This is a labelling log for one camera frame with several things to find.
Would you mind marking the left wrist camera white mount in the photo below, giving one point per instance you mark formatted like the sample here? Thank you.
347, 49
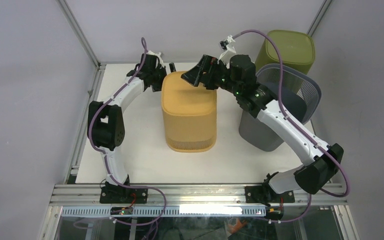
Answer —
158, 56

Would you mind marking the green slatted plastic basket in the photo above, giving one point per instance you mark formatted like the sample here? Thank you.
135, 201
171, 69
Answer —
297, 50

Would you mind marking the right aluminium frame post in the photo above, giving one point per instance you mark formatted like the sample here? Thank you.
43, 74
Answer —
319, 17

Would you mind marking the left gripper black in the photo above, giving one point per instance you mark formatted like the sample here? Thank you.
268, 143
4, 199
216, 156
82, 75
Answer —
160, 69

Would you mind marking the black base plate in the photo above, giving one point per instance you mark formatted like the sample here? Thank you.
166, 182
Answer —
113, 194
265, 195

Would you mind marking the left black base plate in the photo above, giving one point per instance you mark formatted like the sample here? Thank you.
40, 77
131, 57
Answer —
113, 194

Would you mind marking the white slotted cable duct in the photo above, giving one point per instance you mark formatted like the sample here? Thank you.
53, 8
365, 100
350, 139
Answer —
183, 210

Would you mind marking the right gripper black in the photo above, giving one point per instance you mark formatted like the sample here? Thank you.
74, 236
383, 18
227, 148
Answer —
208, 64

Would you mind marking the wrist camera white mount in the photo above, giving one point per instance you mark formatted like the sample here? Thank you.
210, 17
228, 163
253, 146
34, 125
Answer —
229, 51
158, 56

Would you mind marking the left aluminium frame post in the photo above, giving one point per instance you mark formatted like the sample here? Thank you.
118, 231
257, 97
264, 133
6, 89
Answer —
75, 26

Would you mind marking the orange object under table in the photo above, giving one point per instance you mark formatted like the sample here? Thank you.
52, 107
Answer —
235, 224

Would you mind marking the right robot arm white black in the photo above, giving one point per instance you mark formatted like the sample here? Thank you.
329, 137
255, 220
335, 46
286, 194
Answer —
320, 161

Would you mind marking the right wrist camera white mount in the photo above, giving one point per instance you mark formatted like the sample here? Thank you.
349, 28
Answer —
229, 51

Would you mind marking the yellow slatted plastic basket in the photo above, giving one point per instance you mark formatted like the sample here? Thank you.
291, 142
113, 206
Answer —
189, 115

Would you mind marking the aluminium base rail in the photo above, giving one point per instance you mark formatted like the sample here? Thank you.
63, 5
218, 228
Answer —
177, 194

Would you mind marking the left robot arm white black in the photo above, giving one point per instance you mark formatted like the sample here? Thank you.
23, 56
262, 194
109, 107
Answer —
106, 129

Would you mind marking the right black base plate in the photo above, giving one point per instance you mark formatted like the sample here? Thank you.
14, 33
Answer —
265, 195

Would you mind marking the aluminium frame post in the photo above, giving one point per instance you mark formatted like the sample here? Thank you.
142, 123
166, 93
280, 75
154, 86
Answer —
319, 17
75, 26

